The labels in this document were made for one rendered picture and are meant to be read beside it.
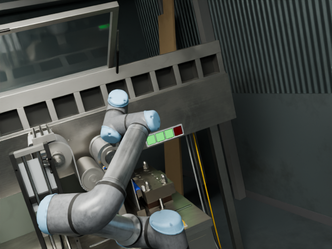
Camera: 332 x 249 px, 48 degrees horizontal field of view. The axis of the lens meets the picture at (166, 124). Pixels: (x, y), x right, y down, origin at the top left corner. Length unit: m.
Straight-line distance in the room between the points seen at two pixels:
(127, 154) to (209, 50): 1.34
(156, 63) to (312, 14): 1.18
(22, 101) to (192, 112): 0.98
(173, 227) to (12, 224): 1.12
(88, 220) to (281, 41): 2.31
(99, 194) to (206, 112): 1.42
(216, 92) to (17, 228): 1.41
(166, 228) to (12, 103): 1.13
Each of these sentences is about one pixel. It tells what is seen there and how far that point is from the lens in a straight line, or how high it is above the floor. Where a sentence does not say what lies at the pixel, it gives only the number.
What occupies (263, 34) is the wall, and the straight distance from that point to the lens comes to 3.14.
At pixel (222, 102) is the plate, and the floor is 1.27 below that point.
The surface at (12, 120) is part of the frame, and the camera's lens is 2.19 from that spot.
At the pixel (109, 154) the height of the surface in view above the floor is 1.27.
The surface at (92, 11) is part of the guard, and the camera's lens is 1.72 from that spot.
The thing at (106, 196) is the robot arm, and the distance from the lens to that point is 1.05.
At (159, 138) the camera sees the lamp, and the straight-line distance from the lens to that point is 2.25.
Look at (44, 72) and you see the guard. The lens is 2.03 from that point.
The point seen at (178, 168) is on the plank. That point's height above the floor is 0.47.
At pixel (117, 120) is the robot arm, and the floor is 1.51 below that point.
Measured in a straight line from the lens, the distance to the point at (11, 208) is 2.22.
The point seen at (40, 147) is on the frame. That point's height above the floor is 1.43.
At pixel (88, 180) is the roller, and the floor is 1.18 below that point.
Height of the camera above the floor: 1.75
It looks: 13 degrees down
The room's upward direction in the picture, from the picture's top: 14 degrees counter-clockwise
